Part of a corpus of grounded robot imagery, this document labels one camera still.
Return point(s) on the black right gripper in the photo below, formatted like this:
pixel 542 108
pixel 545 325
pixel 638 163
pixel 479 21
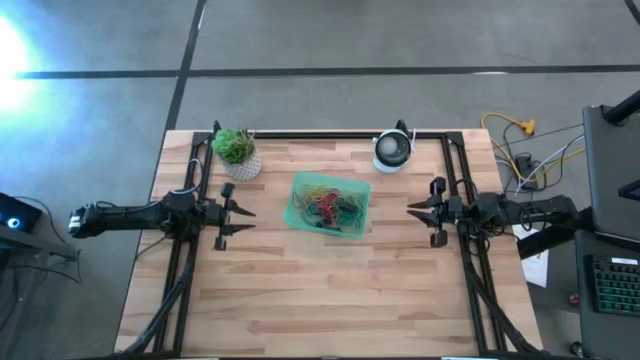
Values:
pixel 445 215

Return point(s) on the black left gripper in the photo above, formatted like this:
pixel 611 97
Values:
pixel 220 220

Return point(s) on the green rubber band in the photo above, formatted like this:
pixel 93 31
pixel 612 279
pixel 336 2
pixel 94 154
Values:
pixel 357 215

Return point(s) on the yellow rubber band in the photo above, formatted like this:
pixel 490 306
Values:
pixel 315 191

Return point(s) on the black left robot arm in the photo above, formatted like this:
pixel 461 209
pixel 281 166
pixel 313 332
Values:
pixel 135 215

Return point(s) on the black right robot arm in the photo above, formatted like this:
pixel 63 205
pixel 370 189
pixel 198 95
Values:
pixel 530 212

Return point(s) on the teal translucent plastic bin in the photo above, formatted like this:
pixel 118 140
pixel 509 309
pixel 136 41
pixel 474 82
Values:
pixel 295 220

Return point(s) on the white cylindrical device black rim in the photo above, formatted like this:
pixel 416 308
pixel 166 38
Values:
pixel 392 150

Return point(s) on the succulent in patterned white pot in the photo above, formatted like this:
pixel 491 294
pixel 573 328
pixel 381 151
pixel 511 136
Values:
pixel 235 145

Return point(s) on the black power strip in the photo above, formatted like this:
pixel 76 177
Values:
pixel 527 172

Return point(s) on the white paper sheet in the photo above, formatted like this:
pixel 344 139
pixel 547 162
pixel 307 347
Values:
pixel 537 265

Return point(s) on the black desk support bar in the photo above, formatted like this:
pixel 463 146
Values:
pixel 555 237

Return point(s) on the grey cart top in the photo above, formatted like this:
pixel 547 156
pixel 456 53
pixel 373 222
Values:
pixel 615 165

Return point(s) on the grey desk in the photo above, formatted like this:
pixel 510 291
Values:
pixel 585 325

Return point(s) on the black stand bar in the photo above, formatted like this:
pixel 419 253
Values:
pixel 40 242

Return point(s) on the backlit black keyboard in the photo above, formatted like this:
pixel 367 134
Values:
pixel 617 285

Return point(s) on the black box with blue light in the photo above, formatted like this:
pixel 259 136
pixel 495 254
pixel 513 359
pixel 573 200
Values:
pixel 20 212

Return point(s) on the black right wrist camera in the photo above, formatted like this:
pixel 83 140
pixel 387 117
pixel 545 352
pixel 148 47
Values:
pixel 438 185

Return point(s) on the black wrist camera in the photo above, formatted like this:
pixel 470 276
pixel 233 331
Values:
pixel 438 185
pixel 227 190

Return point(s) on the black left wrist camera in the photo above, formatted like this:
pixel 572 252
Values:
pixel 227 190

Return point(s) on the black aluminium table frame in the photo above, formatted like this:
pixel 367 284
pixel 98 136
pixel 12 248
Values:
pixel 325 135

